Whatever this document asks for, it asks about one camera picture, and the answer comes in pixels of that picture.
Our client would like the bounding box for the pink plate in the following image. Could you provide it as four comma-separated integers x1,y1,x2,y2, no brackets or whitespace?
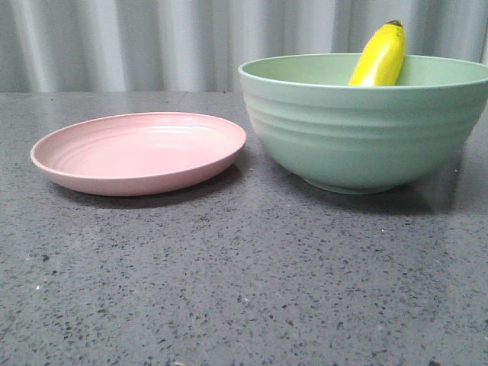
30,112,246,196

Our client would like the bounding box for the green ribbed bowl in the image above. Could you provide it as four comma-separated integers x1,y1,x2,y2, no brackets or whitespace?
239,53,487,194

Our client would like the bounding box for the grey pleated curtain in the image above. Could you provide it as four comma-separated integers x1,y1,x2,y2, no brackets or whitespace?
1,1,487,92

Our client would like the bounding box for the yellow toy banana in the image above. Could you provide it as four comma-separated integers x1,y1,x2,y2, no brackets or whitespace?
348,20,406,86

